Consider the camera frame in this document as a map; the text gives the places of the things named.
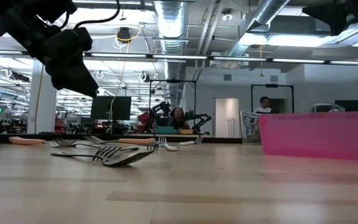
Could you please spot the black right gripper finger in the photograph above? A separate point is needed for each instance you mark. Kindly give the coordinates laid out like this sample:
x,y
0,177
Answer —
x,y
339,26
322,8

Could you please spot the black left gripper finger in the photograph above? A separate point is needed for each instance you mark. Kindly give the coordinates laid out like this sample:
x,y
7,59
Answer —
x,y
73,81

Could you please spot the black metal fork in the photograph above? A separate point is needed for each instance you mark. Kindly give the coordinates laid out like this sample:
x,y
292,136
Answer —
x,y
152,146
112,150
134,148
113,162

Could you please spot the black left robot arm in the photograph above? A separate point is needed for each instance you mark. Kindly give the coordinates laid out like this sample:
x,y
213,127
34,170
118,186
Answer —
x,y
11,15

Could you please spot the background black robot arm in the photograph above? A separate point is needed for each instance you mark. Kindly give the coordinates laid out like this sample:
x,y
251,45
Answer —
x,y
160,109
201,119

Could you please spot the white pillar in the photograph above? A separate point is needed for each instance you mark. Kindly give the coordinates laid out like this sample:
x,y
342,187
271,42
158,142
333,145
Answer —
x,y
47,105

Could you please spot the black monitor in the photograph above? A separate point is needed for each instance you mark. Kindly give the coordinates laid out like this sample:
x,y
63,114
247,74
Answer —
x,y
110,107

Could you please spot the dark wide monitor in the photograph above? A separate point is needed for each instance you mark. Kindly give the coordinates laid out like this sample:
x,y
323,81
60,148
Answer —
x,y
346,105

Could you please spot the teal box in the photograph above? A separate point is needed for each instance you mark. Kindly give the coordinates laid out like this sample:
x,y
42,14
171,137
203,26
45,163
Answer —
x,y
167,130

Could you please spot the long LED light bar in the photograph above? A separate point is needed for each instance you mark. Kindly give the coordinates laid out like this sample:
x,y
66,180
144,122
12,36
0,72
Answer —
x,y
179,57

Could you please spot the person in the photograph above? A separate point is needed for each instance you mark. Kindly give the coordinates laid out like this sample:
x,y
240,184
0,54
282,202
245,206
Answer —
x,y
179,116
263,107

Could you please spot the pink plastic bin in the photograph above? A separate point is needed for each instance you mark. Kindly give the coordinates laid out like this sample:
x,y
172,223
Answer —
x,y
315,137

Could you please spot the clear plastic bin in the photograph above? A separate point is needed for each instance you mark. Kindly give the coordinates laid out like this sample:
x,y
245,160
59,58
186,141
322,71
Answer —
x,y
247,124

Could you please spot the white door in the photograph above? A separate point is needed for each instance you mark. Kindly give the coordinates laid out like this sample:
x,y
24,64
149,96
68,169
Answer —
x,y
227,115

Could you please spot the smooth silver air duct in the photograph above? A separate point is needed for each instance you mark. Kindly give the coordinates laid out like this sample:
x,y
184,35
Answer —
x,y
269,9

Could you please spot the black ceiling camera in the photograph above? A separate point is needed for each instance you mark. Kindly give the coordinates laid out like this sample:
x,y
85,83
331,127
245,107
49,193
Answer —
x,y
124,34

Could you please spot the black rectangular frame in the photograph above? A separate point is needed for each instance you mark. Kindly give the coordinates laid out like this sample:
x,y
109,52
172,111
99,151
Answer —
x,y
272,85
172,81

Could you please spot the ribbed silver air duct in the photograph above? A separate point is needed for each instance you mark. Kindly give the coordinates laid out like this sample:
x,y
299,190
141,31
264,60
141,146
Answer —
x,y
171,25

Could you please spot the black table frame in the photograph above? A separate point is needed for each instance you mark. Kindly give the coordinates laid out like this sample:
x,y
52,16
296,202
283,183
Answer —
x,y
222,140

